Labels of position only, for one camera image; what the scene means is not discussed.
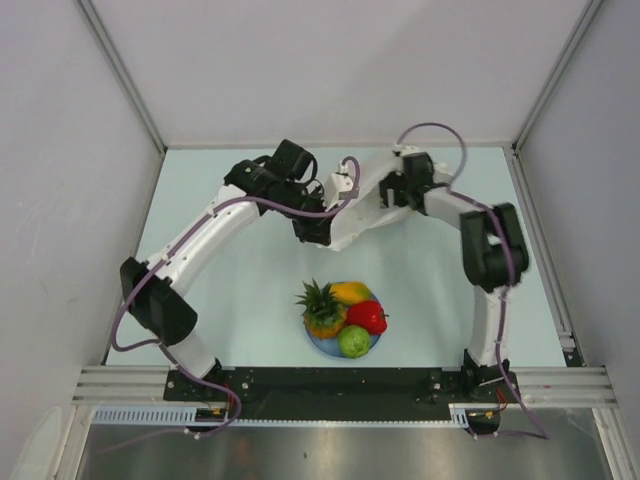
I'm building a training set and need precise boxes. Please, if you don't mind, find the fake red fruit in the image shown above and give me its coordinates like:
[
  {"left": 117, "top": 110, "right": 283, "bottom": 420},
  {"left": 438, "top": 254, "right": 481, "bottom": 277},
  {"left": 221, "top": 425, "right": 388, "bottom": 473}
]
[{"left": 346, "top": 300, "right": 388, "bottom": 335}]

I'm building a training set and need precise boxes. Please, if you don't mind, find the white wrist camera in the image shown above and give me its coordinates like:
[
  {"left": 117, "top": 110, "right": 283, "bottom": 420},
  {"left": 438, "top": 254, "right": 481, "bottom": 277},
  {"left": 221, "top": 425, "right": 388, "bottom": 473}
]
[
  {"left": 392, "top": 143, "right": 421, "bottom": 158},
  {"left": 323, "top": 173, "right": 354, "bottom": 210}
]

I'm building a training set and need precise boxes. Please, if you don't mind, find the white plastic bag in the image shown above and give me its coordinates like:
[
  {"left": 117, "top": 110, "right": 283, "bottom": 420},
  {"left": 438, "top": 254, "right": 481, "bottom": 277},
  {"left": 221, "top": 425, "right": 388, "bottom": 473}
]
[{"left": 327, "top": 149, "right": 459, "bottom": 251}]

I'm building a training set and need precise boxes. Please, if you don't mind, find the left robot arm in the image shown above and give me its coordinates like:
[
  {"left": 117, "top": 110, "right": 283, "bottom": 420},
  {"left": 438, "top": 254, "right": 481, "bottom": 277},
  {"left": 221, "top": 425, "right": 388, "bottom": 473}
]
[{"left": 118, "top": 140, "right": 332, "bottom": 400}]

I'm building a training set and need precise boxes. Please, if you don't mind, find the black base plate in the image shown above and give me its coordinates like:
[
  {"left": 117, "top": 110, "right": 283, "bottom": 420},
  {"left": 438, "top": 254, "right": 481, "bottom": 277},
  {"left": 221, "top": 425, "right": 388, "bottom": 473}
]
[{"left": 163, "top": 366, "right": 522, "bottom": 432}]

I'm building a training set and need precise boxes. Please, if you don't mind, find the fake green fruit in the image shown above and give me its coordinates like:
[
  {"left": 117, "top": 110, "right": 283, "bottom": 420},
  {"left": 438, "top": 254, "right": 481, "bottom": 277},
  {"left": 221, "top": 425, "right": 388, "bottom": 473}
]
[{"left": 337, "top": 325, "right": 371, "bottom": 359}]

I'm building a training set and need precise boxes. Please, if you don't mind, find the blue plastic plate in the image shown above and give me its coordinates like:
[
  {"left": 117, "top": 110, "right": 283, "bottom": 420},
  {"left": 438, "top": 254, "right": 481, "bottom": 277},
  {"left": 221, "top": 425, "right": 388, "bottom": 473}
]
[{"left": 304, "top": 295, "right": 388, "bottom": 359}]

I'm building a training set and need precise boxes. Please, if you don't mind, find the white slotted cable duct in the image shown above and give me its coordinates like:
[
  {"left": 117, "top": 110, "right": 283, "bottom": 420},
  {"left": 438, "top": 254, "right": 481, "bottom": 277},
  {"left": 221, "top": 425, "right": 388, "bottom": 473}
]
[{"left": 93, "top": 405, "right": 469, "bottom": 428}]

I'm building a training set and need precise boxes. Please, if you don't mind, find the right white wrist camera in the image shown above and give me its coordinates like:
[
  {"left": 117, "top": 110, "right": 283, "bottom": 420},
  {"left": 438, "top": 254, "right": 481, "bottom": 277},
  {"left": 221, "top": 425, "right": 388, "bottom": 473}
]
[{"left": 392, "top": 143, "right": 421, "bottom": 158}]

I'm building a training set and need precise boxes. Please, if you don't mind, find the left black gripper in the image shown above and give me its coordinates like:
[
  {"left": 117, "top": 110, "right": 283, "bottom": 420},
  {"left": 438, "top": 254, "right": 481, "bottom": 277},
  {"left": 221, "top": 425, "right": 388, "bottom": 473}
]
[{"left": 271, "top": 183, "right": 339, "bottom": 246}]

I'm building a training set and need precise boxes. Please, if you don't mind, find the fake mango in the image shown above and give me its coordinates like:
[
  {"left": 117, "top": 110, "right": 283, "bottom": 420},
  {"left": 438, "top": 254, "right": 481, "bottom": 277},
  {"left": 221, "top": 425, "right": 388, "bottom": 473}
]
[{"left": 330, "top": 281, "right": 372, "bottom": 306}]

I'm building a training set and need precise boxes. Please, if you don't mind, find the fake pineapple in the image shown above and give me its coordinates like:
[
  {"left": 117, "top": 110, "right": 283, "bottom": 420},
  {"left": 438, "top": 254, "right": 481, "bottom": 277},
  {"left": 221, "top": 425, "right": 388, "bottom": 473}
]
[{"left": 296, "top": 279, "right": 346, "bottom": 340}]

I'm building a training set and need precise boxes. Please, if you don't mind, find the aluminium frame rail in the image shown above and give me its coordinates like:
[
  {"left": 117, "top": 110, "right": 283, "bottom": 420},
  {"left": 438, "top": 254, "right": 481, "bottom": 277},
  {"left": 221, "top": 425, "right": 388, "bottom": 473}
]
[{"left": 72, "top": 366, "right": 618, "bottom": 408}]

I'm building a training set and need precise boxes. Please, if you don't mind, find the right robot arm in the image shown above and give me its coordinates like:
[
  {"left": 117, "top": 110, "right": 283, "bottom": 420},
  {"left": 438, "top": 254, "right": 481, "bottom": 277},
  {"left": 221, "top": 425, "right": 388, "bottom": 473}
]
[{"left": 378, "top": 147, "right": 529, "bottom": 401}]

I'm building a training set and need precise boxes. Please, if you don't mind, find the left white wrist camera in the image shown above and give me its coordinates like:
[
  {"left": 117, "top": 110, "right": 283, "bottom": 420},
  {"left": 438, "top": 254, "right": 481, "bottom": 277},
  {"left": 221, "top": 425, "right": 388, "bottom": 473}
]
[{"left": 323, "top": 173, "right": 354, "bottom": 210}]

